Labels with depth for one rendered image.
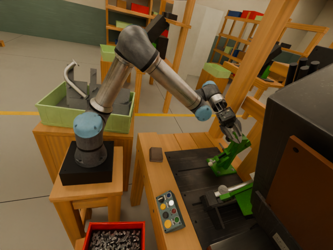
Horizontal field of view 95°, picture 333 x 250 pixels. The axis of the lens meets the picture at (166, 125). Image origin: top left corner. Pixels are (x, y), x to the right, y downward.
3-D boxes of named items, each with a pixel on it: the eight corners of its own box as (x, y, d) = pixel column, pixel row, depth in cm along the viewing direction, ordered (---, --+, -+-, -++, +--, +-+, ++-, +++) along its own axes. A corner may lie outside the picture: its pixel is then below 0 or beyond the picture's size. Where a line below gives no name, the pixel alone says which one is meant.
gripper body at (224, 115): (219, 123, 67) (209, 103, 74) (223, 131, 74) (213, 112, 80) (237, 116, 65) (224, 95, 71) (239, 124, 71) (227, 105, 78)
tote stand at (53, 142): (56, 192, 150) (31, 130, 104) (74, 152, 190) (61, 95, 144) (128, 191, 166) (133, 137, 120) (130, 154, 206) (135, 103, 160)
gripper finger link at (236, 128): (239, 139, 62) (228, 121, 67) (240, 144, 67) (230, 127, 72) (246, 136, 61) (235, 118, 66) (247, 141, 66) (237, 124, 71)
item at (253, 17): (239, 90, 534) (280, 11, 403) (205, 66, 718) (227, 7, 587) (250, 91, 553) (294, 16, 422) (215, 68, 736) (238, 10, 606)
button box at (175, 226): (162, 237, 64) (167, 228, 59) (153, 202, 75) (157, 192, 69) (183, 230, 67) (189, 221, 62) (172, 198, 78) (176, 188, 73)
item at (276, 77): (276, 83, 745) (282, 74, 719) (263, 77, 803) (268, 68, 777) (291, 85, 791) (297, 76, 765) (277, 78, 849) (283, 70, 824)
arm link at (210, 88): (200, 92, 88) (214, 88, 88) (206, 106, 82) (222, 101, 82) (199, 82, 82) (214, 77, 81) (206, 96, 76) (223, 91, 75)
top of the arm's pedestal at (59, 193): (50, 203, 70) (48, 198, 68) (69, 151, 95) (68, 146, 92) (122, 195, 80) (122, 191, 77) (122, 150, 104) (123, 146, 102)
